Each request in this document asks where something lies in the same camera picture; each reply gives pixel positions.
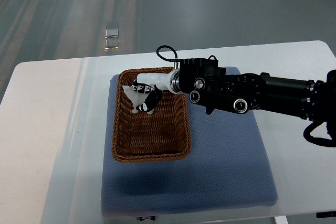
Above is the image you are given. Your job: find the brown wicker basket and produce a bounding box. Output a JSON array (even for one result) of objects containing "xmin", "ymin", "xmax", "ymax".
[{"xmin": 107, "ymin": 67, "xmax": 192, "ymax": 163}]

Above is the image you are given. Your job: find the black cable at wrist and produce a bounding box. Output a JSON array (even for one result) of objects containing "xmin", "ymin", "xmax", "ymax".
[{"xmin": 156, "ymin": 45, "xmax": 180, "ymax": 63}]

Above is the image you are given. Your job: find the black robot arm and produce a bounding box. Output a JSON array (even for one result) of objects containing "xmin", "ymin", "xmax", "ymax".
[{"xmin": 172, "ymin": 56, "xmax": 335, "ymax": 147}]

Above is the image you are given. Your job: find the blue fabric mat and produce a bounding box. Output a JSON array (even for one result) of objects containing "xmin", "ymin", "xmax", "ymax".
[{"xmin": 101, "ymin": 76, "xmax": 278, "ymax": 218}]

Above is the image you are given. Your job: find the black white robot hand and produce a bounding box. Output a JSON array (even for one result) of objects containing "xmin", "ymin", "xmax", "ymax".
[{"xmin": 131, "ymin": 70, "xmax": 178, "ymax": 108}]

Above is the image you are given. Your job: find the metal floor socket plate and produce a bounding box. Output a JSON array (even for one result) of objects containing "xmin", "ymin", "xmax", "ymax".
[{"xmin": 105, "ymin": 28, "xmax": 119, "ymax": 50}]

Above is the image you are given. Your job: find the black table control panel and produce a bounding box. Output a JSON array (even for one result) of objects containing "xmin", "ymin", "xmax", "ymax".
[{"xmin": 316, "ymin": 211, "xmax": 336, "ymax": 218}]

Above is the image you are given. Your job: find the black cable lower right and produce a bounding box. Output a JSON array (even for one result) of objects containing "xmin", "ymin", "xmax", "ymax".
[{"xmin": 303, "ymin": 122, "xmax": 336, "ymax": 147}]

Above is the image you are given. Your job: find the white toy bear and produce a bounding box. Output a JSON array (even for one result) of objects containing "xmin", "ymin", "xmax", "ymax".
[{"xmin": 122, "ymin": 86, "xmax": 155, "ymax": 114}]

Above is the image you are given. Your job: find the black table label plate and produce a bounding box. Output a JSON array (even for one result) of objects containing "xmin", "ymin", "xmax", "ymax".
[{"xmin": 139, "ymin": 216, "xmax": 156, "ymax": 221}]

